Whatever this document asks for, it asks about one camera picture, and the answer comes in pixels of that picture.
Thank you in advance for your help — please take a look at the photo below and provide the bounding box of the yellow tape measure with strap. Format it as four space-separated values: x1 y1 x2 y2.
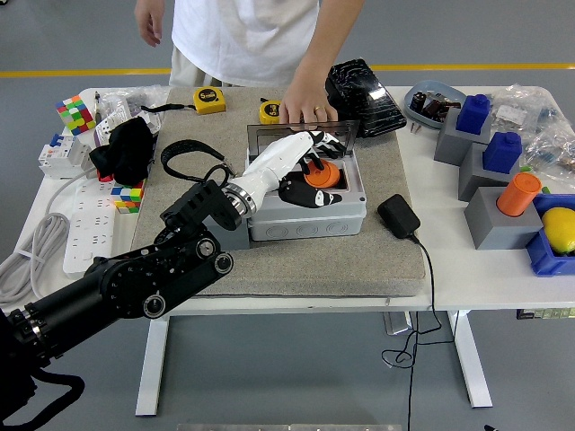
139 85 228 115

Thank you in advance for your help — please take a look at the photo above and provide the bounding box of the person's left hand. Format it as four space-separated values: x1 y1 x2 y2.
279 79 339 135

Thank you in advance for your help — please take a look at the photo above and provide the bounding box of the black cloth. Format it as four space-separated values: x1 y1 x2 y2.
88 119 157 188

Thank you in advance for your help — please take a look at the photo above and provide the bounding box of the blue plastic block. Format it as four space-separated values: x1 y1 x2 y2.
456 93 493 135
482 131 524 175

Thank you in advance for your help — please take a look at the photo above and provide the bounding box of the light blue oval tray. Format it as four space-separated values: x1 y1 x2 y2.
404 79 468 131

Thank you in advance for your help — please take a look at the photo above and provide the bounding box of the orange cylinder battery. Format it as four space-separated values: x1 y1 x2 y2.
303 157 343 189
496 172 543 218

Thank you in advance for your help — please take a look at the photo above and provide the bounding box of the black power adapter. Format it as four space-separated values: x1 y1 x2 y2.
376 193 421 239

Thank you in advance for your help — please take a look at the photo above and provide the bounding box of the brown capacitor in tray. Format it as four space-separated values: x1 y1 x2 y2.
424 99 451 123

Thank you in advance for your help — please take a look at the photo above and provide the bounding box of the black glossy case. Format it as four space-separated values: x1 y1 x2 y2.
323 57 408 139

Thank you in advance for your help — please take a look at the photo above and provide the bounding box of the yellow lemon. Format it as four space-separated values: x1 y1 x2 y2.
541 207 575 258

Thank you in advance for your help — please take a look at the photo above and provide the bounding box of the person's right hand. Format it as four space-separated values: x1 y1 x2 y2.
134 4 164 48

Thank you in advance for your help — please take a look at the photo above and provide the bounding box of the silver box under table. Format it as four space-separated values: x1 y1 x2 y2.
382 309 421 336

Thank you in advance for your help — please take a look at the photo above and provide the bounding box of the grey plastic junction box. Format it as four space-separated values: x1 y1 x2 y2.
244 147 368 242

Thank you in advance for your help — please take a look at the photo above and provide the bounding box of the black adapter cord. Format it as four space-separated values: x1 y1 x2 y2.
381 233 444 431

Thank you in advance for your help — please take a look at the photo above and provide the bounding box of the smoked clear hinged box lid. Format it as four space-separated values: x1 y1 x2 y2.
246 119 362 158

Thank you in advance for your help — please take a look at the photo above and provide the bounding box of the grey block with round hole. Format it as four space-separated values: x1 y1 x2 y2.
204 215 252 251

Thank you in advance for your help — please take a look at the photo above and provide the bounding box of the multicolour puzzle cube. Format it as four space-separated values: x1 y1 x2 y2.
55 93 97 136
111 179 147 216

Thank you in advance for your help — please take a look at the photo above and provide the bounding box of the grey-white coiled cable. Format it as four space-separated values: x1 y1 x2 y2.
0 169 98 309

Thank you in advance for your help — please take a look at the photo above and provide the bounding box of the grey-brown table mat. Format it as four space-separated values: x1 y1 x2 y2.
127 85 427 298

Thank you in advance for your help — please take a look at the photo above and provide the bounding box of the white table leg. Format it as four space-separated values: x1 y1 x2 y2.
446 309 494 409
134 315 171 418

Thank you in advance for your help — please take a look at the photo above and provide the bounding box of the white circuit breaker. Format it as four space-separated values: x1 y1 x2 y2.
37 133 98 180

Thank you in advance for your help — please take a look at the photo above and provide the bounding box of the clear bag of small parts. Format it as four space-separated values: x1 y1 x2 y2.
96 84 174 136

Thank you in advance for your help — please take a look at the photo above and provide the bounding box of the blue plastic bin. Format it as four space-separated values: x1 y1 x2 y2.
525 192 575 278

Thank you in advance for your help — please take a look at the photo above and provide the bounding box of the white socket purple package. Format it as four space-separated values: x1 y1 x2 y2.
93 110 131 147

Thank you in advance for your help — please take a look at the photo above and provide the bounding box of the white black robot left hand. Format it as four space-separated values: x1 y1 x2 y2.
232 129 347 211

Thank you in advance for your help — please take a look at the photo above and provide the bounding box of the white power strip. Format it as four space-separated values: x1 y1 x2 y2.
62 178 149 276

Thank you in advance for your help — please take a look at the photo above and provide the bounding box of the grey block holder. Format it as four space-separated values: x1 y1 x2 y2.
457 142 525 202
433 109 493 167
464 186 544 251

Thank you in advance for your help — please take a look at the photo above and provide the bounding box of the person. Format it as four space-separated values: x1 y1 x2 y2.
134 0 366 136

